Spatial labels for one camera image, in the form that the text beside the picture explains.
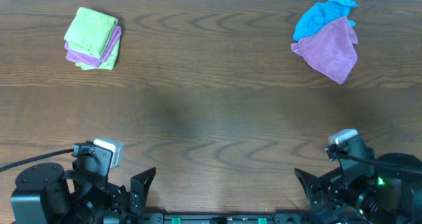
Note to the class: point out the crumpled purple cloth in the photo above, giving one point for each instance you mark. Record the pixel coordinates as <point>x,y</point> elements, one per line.
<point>331,50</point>

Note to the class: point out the folded green cloth under purple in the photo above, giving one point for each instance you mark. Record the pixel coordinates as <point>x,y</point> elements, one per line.
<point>108,65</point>

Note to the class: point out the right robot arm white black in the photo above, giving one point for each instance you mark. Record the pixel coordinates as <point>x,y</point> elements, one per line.
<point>397,190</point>

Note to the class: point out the green microfiber cloth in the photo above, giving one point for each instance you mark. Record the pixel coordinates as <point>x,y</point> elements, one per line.
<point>90,32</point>

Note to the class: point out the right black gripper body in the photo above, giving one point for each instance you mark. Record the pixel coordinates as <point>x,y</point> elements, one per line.
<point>339,197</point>

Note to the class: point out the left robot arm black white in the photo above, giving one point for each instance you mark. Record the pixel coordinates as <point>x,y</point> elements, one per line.
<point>49,194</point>

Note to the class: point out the crumpled blue cloth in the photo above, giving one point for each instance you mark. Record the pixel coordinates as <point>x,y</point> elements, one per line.
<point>321,14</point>

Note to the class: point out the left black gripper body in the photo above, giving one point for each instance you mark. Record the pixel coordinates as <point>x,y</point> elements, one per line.
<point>123,196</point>

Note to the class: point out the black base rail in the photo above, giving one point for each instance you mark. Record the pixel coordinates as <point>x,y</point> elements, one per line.
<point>218,218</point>

